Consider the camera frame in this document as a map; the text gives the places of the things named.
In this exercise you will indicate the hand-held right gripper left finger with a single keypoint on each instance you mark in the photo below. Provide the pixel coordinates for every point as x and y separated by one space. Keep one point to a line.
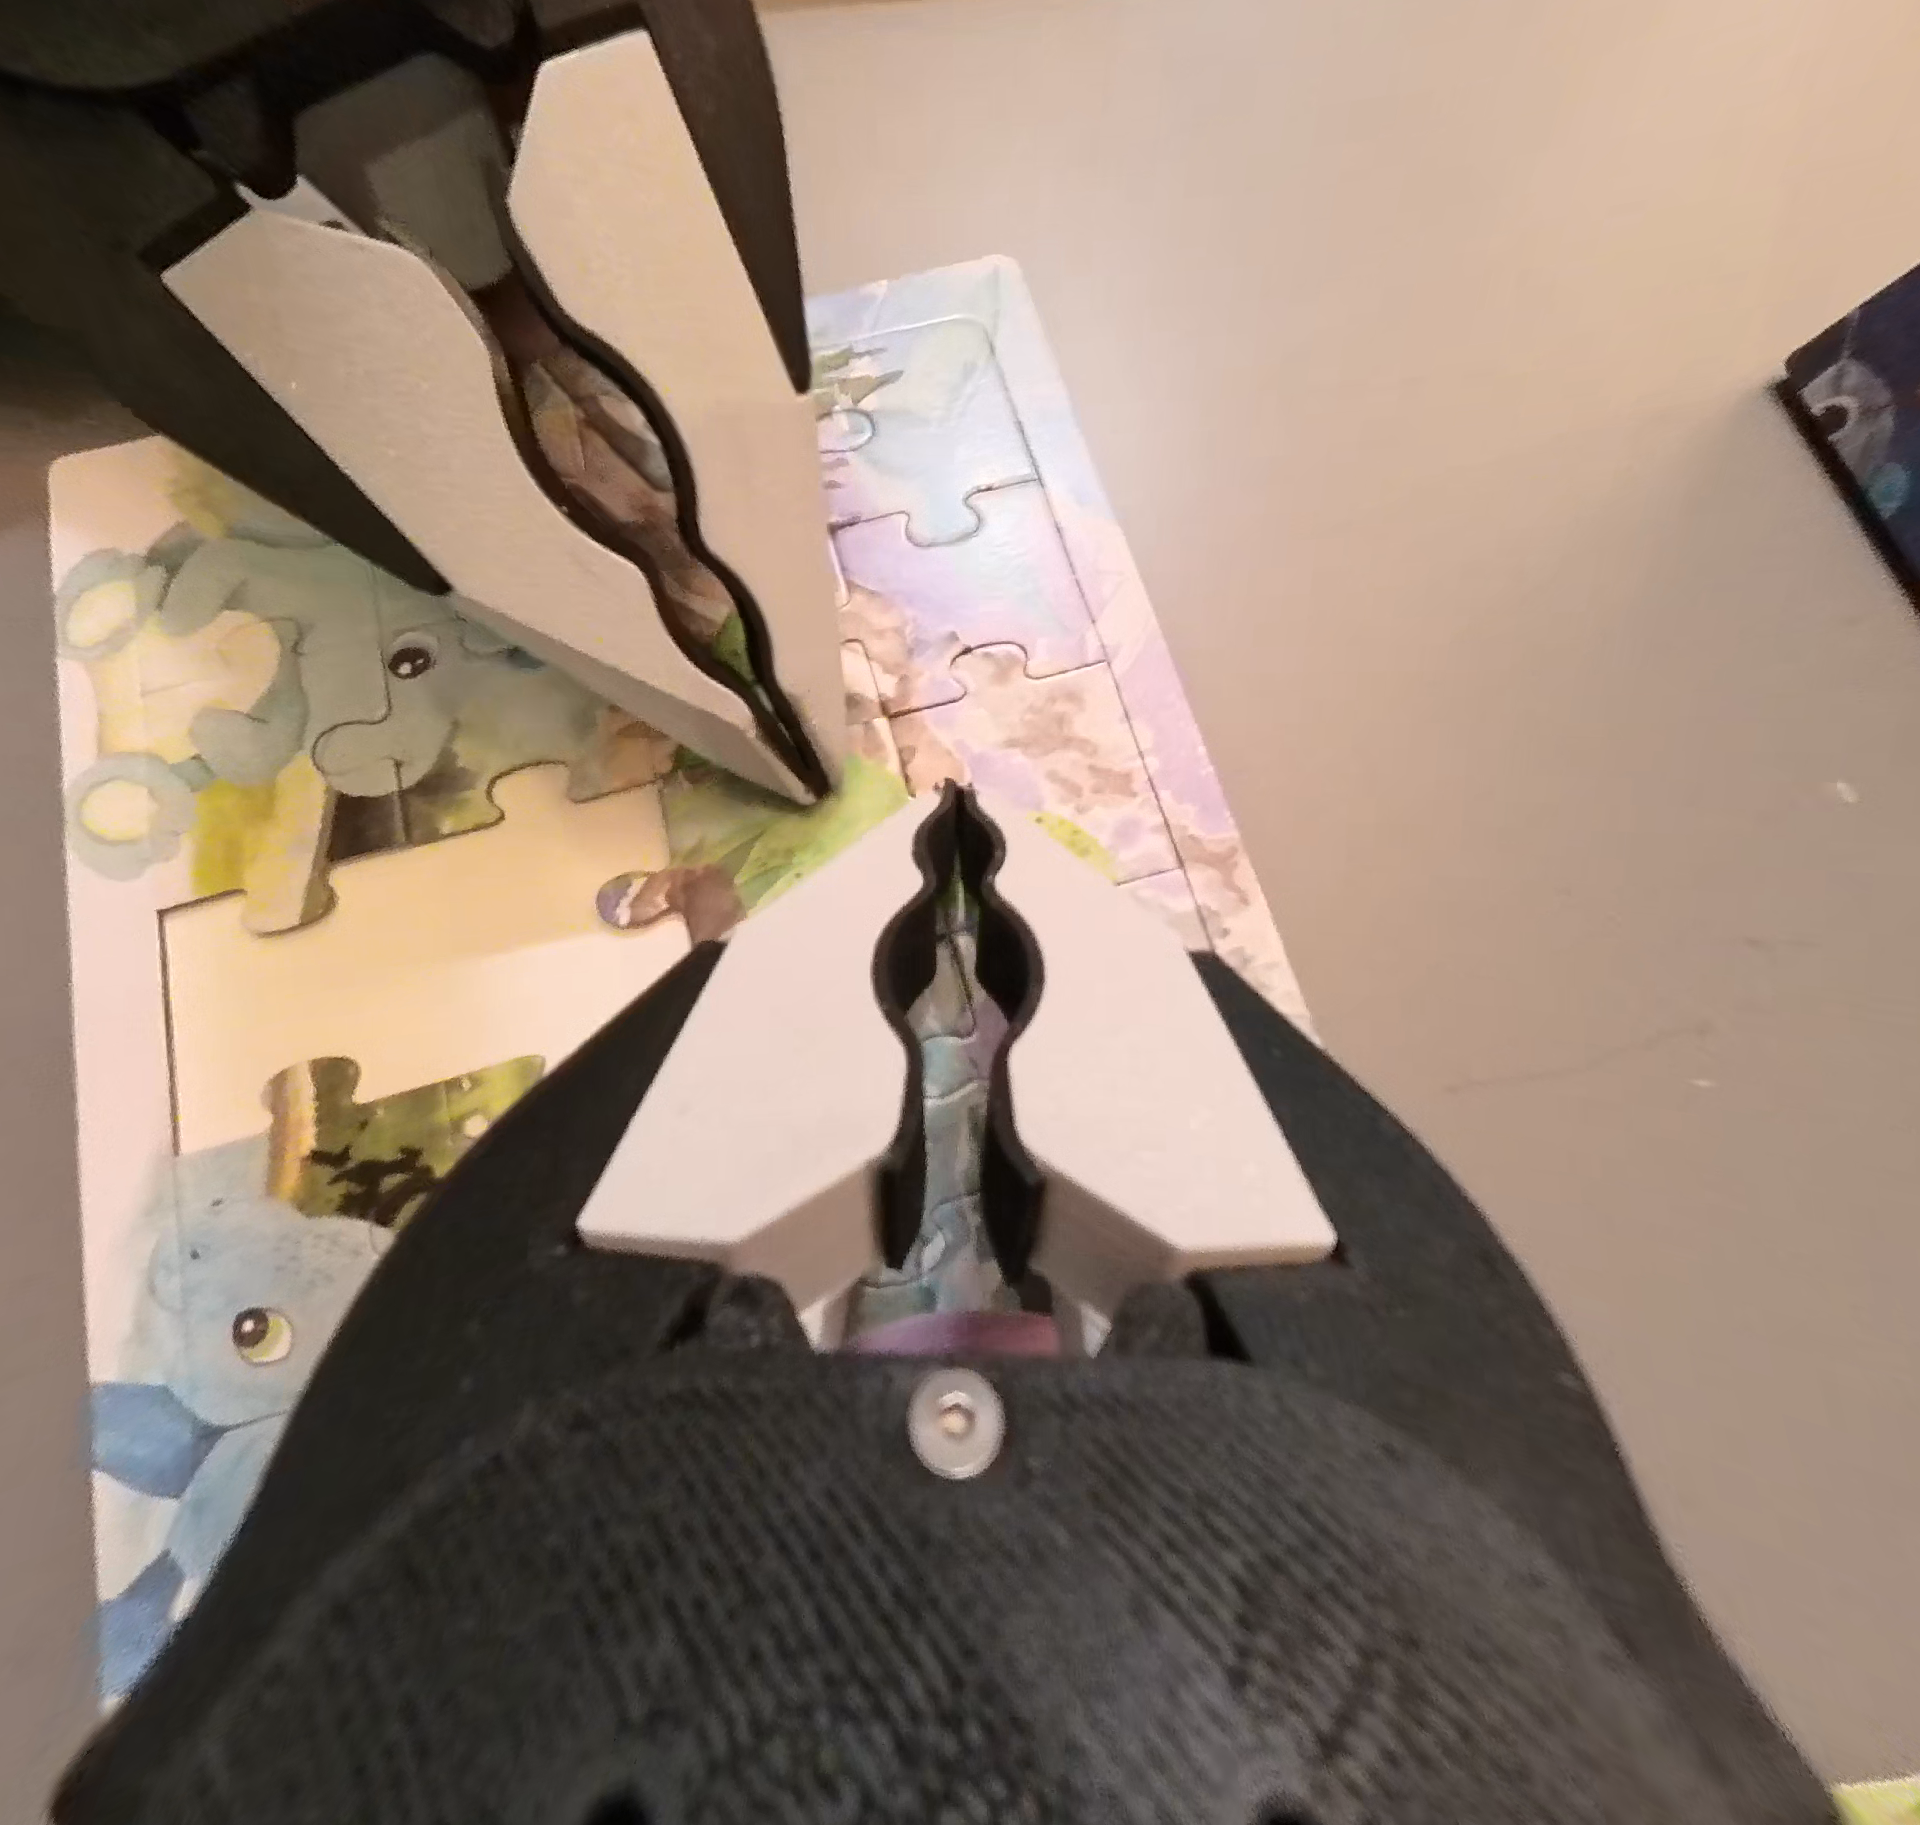
750 1104

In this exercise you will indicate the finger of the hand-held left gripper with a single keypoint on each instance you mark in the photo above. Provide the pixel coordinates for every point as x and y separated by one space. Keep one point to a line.
648 253
375 385

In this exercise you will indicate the light green puzzle piece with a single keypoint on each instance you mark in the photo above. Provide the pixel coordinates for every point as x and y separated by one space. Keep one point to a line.
1883 1804

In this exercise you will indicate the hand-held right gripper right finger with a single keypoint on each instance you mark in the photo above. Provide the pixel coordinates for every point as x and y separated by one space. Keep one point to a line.
1171 1104

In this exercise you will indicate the dinosaur puzzle board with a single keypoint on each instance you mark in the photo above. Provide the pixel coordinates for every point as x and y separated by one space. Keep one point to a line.
1050 628

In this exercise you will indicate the illustrated puzzle box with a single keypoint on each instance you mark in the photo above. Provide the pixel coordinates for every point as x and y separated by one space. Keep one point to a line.
1867 430

